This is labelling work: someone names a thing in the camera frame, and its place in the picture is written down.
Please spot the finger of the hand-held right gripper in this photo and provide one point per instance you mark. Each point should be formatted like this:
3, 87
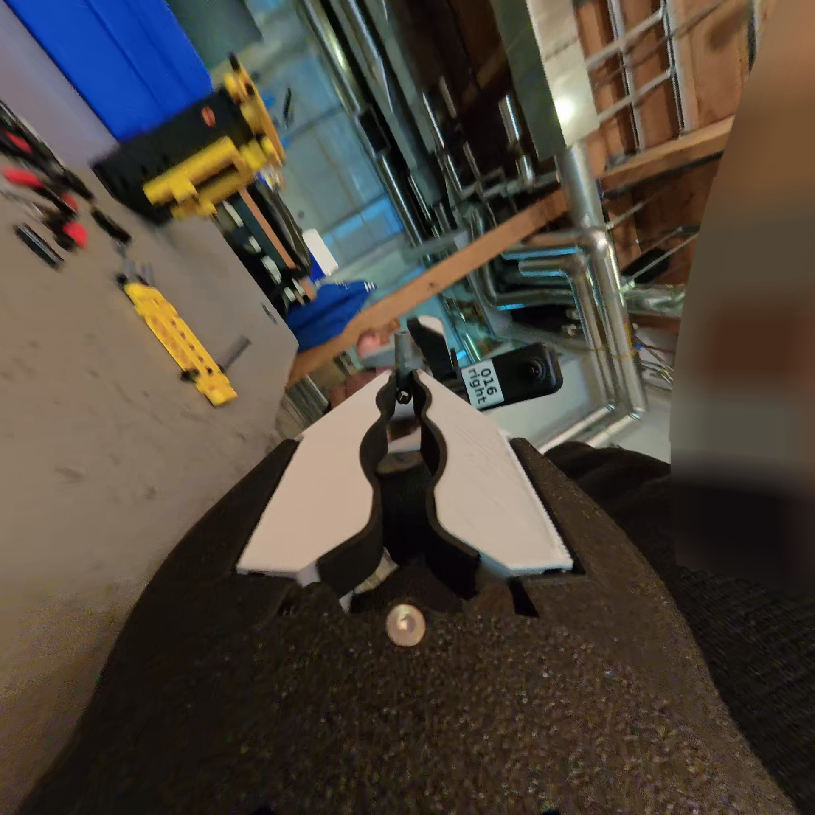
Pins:
434, 323

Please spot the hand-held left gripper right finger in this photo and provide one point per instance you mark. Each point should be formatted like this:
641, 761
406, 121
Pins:
503, 496

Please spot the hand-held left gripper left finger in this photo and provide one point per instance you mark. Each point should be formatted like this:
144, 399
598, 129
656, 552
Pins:
312, 503

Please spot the grey toy tube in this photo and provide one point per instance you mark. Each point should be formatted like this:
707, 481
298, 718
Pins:
403, 350
235, 352

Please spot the black toy pin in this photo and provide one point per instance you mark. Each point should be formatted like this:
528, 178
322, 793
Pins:
402, 391
38, 245

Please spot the yellow toy panel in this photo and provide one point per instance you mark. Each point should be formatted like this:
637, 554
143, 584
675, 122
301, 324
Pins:
172, 331

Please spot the person's right hand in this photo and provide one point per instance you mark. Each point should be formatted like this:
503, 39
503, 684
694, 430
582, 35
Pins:
372, 344

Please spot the wooden beam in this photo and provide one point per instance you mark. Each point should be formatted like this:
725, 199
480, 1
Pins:
477, 248

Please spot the blue jacket white stripes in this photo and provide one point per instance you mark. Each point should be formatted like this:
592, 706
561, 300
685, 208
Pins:
325, 318

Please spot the white box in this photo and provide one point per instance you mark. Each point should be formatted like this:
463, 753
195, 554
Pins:
321, 251

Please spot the silver ventilation ducts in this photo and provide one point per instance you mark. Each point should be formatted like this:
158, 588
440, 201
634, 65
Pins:
592, 286

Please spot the black table grommet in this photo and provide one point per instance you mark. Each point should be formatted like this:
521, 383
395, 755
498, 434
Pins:
270, 312

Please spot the black desk wooden edge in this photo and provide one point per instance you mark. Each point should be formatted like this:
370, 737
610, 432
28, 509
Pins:
267, 248

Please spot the black yellow toy brick assembly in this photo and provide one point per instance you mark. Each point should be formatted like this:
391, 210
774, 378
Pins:
165, 159

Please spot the blue plastic storage bin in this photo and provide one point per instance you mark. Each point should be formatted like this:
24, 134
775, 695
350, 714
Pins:
127, 57

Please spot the pile of small toy pins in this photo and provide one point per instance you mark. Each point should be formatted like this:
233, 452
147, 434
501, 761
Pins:
38, 184

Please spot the dark wall screen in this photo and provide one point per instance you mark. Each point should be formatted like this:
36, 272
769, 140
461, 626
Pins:
216, 19

